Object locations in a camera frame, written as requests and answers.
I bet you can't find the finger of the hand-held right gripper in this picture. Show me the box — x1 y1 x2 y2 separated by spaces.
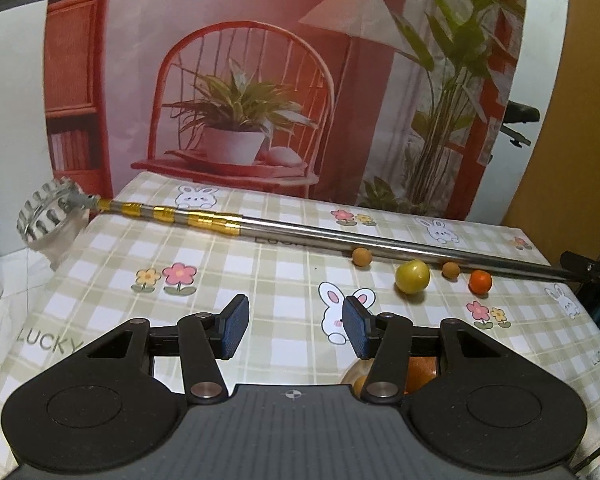
560 252 600 288

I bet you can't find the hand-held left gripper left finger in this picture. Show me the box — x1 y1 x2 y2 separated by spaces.
85 294 251 405

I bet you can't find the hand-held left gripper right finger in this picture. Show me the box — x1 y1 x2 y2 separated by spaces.
342 296 505 405

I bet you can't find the cream ceramic bowl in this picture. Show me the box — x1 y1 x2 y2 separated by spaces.
341 357 441 396

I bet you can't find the small yellow apple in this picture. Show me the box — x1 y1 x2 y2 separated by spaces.
395 259 431 294

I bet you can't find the small orange tangerine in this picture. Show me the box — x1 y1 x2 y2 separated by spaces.
468 270 493 294
407 357 438 395

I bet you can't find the checkered bunny tablecloth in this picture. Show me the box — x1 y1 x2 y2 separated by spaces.
0 171 600 480

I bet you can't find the telescopic metal pole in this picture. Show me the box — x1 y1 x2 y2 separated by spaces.
62 195 581 283

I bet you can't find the wooden board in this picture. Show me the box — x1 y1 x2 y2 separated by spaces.
500 0 600 271

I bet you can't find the black exercise bike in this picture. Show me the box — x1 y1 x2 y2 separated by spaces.
500 101 541 148

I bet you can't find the glass ashtray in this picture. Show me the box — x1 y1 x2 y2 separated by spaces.
16 177 88 256

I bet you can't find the printed room scene backdrop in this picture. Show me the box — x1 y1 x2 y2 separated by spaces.
44 0 531 221

